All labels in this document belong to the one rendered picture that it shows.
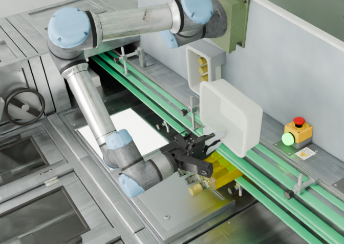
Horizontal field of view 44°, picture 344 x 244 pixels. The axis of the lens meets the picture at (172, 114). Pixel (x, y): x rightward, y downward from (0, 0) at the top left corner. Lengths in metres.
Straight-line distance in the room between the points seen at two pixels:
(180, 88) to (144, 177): 0.95
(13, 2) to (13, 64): 2.86
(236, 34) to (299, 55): 0.28
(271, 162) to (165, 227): 0.48
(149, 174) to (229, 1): 0.71
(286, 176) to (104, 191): 0.80
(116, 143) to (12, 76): 1.22
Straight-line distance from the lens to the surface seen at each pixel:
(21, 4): 5.19
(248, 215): 1.78
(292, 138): 1.56
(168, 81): 2.21
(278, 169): 1.54
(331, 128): 1.54
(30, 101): 2.43
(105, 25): 1.35
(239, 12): 1.63
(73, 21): 1.31
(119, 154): 1.26
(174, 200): 1.80
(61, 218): 1.91
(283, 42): 1.56
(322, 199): 1.46
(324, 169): 1.53
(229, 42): 1.66
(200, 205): 1.77
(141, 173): 1.25
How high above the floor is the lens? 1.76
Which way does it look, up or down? 24 degrees down
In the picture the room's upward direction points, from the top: 113 degrees counter-clockwise
